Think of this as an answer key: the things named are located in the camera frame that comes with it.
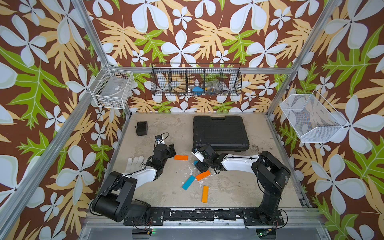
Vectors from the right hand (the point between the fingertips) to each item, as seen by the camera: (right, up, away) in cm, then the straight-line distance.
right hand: (199, 160), depth 95 cm
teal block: (-3, +1, -10) cm, 10 cm away
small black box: (-41, +20, +13) cm, 48 cm away
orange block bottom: (+3, -16, -13) cm, 21 cm away
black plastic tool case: (+20, +17, +5) cm, 27 cm away
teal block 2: (-7, -11, -8) cm, 16 cm away
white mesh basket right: (+61, +26, -14) cm, 68 cm away
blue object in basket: (-1, +45, -1) cm, 45 cm away
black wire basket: (-2, +54, +4) cm, 54 cm away
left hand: (-18, +11, -3) cm, 22 cm away
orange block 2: (+2, -7, -7) cm, 10 cm away
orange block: (-11, +2, 0) cm, 11 cm away
